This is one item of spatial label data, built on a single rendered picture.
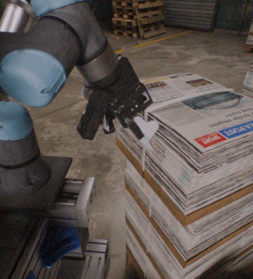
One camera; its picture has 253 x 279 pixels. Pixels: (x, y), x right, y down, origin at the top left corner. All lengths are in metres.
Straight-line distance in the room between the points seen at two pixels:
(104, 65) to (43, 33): 0.12
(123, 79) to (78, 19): 0.15
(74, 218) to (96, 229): 0.86
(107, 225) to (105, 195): 0.26
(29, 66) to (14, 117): 0.33
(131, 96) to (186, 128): 0.13
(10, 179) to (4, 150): 0.09
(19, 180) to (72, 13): 0.47
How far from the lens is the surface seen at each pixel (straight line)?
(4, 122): 0.62
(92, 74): 0.43
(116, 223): 1.61
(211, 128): 0.51
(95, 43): 0.41
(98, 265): 1.24
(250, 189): 0.71
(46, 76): 0.31
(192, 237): 0.67
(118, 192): 1.78
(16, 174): 0.70
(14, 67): 0.31
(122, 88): 0.48
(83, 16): 0.40
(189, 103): 0.62
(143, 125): 0.51
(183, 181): 0.52
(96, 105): 0.46
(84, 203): 0.72
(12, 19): 0.79
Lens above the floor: 1.32
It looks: 35 degrees down
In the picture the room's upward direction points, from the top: straight up
